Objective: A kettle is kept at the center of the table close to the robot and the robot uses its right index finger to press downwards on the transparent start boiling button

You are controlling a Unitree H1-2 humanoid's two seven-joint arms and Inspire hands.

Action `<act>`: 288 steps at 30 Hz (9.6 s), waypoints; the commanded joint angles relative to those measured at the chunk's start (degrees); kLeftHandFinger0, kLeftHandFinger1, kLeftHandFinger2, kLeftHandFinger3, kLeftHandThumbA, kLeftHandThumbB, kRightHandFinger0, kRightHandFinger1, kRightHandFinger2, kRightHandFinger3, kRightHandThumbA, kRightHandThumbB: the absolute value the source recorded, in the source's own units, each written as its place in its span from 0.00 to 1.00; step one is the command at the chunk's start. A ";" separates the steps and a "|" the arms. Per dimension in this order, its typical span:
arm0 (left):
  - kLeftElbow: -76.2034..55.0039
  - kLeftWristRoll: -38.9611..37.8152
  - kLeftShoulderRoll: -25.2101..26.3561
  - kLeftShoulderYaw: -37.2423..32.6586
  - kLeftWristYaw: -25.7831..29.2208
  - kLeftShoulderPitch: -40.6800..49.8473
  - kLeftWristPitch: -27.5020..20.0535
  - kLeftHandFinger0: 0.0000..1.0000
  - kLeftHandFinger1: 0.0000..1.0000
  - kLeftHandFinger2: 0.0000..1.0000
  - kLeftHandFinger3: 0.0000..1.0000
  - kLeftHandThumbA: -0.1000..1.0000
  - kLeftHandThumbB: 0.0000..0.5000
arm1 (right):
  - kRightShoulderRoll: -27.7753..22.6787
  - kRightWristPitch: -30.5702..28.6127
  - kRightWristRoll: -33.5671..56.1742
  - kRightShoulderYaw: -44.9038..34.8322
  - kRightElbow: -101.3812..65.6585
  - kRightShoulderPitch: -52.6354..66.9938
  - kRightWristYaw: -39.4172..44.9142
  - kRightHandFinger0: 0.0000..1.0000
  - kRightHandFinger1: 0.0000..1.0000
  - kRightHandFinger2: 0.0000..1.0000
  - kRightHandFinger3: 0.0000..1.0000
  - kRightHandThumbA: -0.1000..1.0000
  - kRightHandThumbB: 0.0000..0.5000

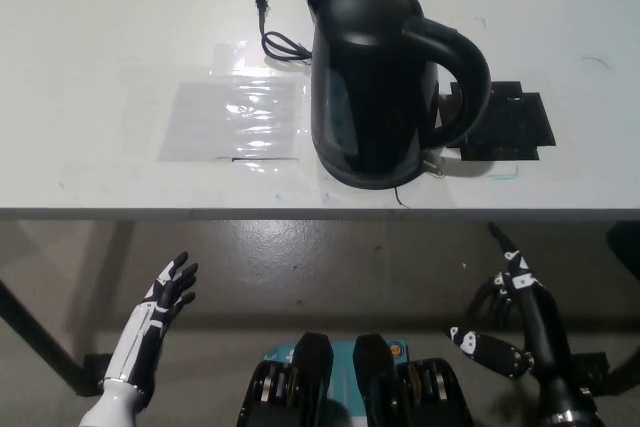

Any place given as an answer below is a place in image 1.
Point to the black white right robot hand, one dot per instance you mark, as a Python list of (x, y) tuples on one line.
[(537, 327)]

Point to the black rounded chair part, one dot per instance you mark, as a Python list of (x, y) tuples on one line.
[(625, 247)]

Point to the black table leg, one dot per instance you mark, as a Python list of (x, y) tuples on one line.
[(40, 334), (592, 372)]

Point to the black square mat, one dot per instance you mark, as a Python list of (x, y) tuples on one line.
[(515, 122)]

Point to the large clear plastic sheet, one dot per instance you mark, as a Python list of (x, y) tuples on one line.
[(220, 117)]

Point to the black kettle power base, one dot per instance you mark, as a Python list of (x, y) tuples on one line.
[(360, 182)]

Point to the black teal robot body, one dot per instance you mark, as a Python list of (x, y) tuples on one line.
[(320, 387)]

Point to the black electric kettle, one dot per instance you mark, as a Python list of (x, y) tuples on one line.
[(370, 72)]

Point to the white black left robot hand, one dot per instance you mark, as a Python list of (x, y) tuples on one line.
[(145, 327)]

